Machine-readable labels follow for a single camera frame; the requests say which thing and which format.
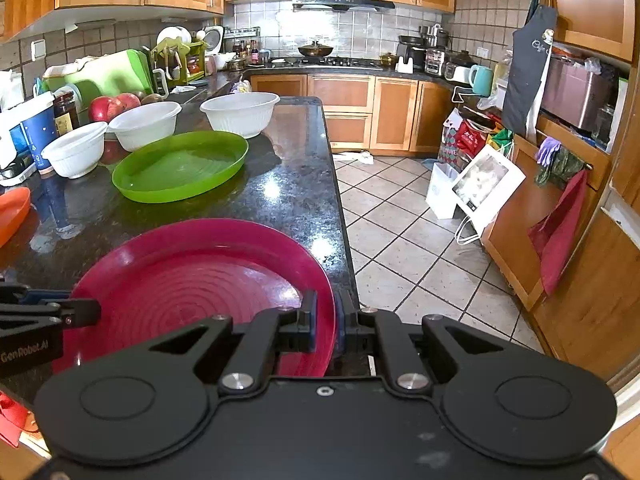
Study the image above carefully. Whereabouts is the orange plastic plate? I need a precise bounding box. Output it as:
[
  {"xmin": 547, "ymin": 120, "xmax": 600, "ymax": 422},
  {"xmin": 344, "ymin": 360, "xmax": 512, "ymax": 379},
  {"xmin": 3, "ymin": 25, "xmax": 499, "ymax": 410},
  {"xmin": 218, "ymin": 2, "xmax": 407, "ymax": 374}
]
[{"xmin": 0, "ymin": 188, "xmax": 32, "ymax": 246}]

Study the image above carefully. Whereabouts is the magenta plastic plate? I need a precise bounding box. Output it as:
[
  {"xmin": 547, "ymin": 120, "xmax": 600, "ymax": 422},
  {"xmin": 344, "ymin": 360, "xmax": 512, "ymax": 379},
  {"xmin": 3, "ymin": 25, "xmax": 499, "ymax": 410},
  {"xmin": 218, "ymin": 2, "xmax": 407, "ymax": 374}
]
[{"xmin": 53, "ymin": 219, "xmax": 336, "ymax": 377}]

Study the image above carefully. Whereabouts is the white plastic bowl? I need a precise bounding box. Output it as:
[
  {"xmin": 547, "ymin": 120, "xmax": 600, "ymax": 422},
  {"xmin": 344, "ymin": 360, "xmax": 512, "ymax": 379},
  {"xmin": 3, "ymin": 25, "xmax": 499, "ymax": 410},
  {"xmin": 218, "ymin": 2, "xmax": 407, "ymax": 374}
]
[
  {"xmin": 41, "ymin": 122, "xmax": 107, "ymax": 179},
  {"xmin": 200, "ymin": 92, "xmax": 280, "ymax": 139},
  {"xmin": 107, "ymin": 101, "xmax": 182, "ymax": 152}
]

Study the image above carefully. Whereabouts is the red cloth hanging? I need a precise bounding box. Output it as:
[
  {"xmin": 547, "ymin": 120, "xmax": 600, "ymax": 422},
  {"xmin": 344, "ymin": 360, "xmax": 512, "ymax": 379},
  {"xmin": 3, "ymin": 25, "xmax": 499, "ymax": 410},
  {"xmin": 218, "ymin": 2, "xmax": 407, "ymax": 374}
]
[{"xmin": 527, "ymin": 169, "xmax": 588, "ymax": 296}]

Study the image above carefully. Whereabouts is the white framed box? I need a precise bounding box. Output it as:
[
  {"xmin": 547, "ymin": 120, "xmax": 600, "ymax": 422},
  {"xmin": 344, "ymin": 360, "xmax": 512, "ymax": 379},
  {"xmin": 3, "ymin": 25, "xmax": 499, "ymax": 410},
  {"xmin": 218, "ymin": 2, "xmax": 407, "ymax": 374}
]
[{"xmin": 451, "ymin": 145, "xmax": 525, "ymax": 236}]

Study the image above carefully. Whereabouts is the blue paper cup white lid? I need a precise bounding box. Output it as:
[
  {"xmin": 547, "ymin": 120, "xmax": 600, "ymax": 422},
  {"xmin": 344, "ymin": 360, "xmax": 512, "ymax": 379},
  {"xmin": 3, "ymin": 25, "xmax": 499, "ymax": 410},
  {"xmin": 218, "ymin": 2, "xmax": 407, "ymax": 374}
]
[{"xmin": 18, "ymin": 91, "xmax": 56, "ymax": 174}]

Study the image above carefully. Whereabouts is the dark jar red lid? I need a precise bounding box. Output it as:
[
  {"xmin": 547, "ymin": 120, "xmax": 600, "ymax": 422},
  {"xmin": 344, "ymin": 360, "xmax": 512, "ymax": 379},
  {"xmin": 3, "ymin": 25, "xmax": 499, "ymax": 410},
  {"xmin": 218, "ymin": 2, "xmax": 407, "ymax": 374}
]
[{"xmin": 53, "ymin": 91, "xmax": 79, "ymax": 136}]

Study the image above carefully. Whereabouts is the green plastic plate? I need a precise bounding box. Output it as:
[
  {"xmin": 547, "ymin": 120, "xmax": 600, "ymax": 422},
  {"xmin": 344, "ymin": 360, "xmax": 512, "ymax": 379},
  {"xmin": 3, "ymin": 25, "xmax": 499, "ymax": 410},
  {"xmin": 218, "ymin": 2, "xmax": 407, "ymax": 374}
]
[{"xmin": 112, "ymin": 130, "xmax": 250, "ymax": 204}]

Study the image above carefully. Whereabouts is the red apple left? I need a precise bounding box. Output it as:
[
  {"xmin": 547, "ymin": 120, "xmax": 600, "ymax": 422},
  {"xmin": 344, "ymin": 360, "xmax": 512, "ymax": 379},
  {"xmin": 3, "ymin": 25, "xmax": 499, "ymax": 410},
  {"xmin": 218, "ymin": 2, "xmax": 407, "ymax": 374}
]
[{"xmin": 88, "ymin": 96, "xmax": 126, "ymax": 122}]

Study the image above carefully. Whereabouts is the red apple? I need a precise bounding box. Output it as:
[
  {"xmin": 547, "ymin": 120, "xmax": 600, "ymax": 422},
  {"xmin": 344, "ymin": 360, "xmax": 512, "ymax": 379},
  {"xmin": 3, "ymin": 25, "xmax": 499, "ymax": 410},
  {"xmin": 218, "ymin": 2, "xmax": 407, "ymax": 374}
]
[
  {"xmin": 88, "ymin": 96, "xmax": 126, "ymax": 122},
  {"xmin": 117, "ymin": 92, "xmax": 141, "ymax": 110}
]

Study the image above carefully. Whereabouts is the red shopping bag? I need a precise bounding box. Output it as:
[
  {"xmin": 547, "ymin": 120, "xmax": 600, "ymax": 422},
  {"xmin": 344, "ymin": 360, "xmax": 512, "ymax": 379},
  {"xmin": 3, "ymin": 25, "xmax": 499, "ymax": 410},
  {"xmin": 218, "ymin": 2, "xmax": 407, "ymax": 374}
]
[{"xmin": 454, "ymin": 120, "xmax": 486, "ymax": 158}]

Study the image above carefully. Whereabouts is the red apple right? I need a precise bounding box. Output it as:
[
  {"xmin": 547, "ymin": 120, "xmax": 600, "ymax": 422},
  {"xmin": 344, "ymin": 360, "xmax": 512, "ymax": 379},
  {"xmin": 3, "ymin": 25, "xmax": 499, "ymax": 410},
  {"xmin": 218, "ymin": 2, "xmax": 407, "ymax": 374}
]
[{"xmin": 117, "ymin": 92, "xmax": 141, "ymax": 110}]

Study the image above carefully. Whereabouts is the purple rubber glove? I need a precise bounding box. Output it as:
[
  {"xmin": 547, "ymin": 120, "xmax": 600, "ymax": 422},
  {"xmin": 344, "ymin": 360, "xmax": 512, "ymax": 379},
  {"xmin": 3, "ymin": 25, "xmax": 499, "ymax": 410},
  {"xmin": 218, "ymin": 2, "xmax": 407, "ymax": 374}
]
[{"xmin": 536, "ymin": 136, "xmax": 562, "ymax": 167}]

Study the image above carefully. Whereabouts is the green cutting board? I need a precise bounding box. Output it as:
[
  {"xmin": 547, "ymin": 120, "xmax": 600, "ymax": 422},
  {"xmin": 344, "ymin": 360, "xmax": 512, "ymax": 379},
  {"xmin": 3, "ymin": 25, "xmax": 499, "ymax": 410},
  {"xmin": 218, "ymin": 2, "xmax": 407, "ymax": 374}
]
[{"xmin": 42, "ymin": 49, "xmax": 153, "ymax": 110}]

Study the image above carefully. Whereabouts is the teal mug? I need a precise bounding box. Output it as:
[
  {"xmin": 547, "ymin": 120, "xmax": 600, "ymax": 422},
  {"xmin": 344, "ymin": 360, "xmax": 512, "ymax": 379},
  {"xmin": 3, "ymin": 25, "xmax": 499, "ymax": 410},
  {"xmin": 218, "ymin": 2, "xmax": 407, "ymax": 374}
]
[{"xmin": 468, "ymin": 64, "xmax": 494, "ymax": 98}]

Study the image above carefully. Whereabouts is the green dish rack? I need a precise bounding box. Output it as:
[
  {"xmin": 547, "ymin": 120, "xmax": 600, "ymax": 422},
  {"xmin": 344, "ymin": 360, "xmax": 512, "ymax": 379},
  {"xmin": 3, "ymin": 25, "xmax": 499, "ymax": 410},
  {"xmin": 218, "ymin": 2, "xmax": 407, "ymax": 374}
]
[{"xmin": 151, "ymin": 38, "xmax": 205, "ymax": 88}]

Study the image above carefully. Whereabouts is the silver toaster oven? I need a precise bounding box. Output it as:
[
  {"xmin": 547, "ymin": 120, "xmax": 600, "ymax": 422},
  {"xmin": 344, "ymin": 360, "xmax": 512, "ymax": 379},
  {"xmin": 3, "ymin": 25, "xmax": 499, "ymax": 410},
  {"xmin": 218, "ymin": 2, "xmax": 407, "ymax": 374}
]
[{"xmin": 541, "ymin": 56, "xmax": 616, "ymax": 130}]

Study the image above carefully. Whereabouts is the black wok on stove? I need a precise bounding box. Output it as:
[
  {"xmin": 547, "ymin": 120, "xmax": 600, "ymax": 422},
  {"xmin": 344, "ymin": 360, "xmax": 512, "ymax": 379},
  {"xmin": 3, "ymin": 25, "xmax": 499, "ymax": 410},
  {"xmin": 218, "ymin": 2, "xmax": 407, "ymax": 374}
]
[{"xmin": 298, "ymin": 40, "xmax": 333, "ymax": 58}]

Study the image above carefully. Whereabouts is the dark apron hanging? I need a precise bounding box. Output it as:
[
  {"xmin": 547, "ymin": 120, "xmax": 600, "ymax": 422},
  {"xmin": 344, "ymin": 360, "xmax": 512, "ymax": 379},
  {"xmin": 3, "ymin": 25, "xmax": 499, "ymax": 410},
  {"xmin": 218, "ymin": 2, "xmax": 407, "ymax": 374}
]
[{"xmin": 502, "ymin": 6, "xmax": 558, "ymax": 136}]

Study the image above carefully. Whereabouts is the range hood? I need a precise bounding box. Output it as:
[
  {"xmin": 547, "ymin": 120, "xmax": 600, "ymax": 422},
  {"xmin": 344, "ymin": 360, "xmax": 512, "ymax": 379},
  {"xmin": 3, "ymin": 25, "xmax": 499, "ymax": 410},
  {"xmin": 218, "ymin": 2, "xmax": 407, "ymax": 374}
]
[{"xmin": 291, "ymin": 0, "xmax": 396, "ymax": 12}]

